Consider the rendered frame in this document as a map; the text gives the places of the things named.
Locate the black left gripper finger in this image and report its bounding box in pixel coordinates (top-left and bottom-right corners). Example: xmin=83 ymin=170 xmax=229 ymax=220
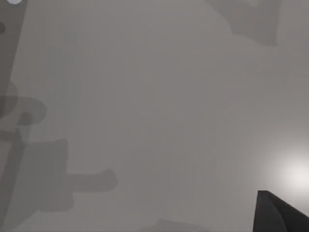
xmin=252 ymin=190 xmax=309 ymax=232

